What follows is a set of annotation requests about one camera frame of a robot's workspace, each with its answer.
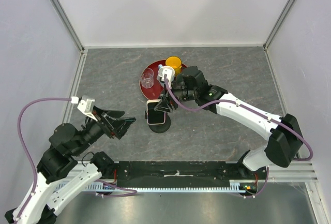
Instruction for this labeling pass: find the black phone stand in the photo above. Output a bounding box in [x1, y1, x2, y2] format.
[149, 114, 171, 133]

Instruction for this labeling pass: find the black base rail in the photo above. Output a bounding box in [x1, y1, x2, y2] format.
[114, 161, 266, 188]

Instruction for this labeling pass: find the yellow mug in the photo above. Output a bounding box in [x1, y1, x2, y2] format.
[165, 56, 182, 76]

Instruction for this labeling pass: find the red round tray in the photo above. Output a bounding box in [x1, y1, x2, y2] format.
[139, 59, 187, 100]

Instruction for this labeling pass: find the clear plastic cup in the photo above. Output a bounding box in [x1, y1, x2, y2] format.
[140, 68, 154, 88]

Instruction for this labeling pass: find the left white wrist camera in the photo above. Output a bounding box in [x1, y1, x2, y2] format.
[70, 95, 97, 121]

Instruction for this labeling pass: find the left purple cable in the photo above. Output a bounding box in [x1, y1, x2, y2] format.
[17, 97, 74, 221]

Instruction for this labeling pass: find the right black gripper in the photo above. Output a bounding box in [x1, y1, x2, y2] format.
[154, 80, 198, 114]

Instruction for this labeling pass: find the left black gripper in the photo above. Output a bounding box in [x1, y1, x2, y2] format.
[72, 105, 137, 156]

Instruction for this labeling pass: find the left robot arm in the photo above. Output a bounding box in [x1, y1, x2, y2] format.
[5, 104, 136, 223]

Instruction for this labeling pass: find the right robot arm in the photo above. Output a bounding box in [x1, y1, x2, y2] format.
[147, 66, 303, 180]

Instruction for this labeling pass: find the slotted cable duct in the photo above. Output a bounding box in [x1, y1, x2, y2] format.
[55, 180, 258, 193]

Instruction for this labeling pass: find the phone with pink case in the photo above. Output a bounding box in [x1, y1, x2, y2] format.
[145, 99, 166, 125]

